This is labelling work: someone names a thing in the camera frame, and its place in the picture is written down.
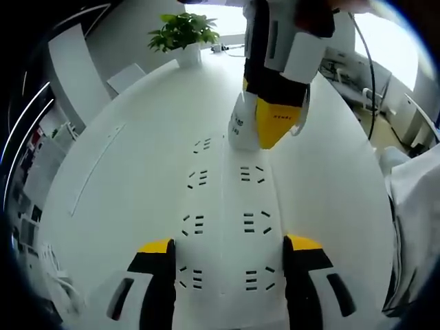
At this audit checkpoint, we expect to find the green plant in white pot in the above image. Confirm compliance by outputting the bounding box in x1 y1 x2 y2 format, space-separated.
146 12 221 68

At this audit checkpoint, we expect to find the white power strip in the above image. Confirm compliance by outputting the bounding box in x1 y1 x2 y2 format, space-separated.
170 132 292 330

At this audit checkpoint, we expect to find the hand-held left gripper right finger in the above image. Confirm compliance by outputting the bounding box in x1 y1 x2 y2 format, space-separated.
283 233 391 330

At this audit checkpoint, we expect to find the white desk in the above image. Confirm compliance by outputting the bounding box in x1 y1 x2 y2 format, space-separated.
36 44 397 330

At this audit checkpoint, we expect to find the black cable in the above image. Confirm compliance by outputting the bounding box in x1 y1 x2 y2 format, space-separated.
346 12 377 141

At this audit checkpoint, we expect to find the white power strip cable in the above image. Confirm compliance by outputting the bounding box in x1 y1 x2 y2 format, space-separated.
38 242 87 312

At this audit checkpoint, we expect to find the person's white shirt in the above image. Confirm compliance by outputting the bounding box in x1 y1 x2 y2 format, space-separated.
377 140 440 319

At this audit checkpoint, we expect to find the white charger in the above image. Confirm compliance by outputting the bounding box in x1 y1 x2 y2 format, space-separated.
228 91 261 152

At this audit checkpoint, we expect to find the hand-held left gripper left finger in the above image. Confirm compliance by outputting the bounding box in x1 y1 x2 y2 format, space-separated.
87 236 177 330

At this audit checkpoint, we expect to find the white cabinet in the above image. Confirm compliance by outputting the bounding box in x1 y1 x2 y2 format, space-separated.
400 91 440 147

